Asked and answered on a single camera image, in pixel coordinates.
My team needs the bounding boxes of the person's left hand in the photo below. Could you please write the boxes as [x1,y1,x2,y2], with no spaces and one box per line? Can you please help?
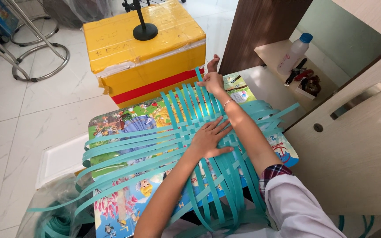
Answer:
[189,116,235,160]

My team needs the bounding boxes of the person's right hand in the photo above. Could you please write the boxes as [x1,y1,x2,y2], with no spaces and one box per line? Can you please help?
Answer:
[196,71,225,97]

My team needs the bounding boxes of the single teal plastic strip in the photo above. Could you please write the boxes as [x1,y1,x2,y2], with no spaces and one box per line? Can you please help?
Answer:
[195,67,218,117]

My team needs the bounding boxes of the woven mat of teal bands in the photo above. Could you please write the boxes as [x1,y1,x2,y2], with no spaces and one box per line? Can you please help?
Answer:
[27,84,301,238]

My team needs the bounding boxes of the person's foot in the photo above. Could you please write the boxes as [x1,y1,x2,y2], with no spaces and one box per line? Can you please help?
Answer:
[207,54,221,73]

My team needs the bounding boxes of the beige cabinet shelf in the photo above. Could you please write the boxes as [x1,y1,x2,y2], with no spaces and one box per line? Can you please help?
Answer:
[254,39,352,113]

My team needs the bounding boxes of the dark brown wooden panel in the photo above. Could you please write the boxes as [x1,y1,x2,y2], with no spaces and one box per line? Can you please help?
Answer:
[218,0,314,76]

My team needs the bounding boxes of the black stand with round base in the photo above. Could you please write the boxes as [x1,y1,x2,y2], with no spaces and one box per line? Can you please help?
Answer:
[122,0,159,41]

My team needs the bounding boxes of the colourful cartoon print low table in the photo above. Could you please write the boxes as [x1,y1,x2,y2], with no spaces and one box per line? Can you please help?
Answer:
[88,72,299,238]

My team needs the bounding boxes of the yellow foam box red tape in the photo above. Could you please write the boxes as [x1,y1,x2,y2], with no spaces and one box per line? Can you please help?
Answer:
[83,0,207,109]

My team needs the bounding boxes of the black wristwatch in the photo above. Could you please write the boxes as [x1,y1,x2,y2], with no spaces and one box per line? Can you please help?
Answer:
[284,58,308,87]

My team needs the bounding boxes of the white bottle with blue cap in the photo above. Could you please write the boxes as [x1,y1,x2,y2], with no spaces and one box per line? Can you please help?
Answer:
[276,32,314,76]

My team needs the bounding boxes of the white tray of small items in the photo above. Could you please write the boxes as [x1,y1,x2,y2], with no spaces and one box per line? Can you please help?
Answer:
[295,75,323,100]

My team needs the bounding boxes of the white sleeve with plaid cuff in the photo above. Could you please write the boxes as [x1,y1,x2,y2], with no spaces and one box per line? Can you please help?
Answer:
[258,164,348,238]

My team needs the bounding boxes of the white foam lid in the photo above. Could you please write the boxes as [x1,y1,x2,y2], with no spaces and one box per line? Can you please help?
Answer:
[35,132,90,190]

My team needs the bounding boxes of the light wooden cabinet door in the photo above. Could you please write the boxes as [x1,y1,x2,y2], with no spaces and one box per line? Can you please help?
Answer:
[283,46,381,216]

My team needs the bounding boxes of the loose teal band loops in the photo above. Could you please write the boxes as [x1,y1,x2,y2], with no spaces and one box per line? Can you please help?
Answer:
[337,215,376,238]

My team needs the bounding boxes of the clear bag with teal roll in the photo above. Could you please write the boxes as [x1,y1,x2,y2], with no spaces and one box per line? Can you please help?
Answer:
[15,173,96,238]

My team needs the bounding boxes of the silver bead bracelet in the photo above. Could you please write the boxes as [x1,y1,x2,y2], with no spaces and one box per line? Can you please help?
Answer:
[223,98,236,112]

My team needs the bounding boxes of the red handled tool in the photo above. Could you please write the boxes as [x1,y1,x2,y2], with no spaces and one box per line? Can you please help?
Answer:
[294,69,315,82]

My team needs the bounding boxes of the metal recessed door handle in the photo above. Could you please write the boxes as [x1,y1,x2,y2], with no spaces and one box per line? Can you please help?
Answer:
[329,83,381,121]

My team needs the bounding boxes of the chrome metal stool frame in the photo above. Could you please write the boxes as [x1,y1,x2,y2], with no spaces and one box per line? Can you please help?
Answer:
[0,0,71,83]
[10,15,60,47]

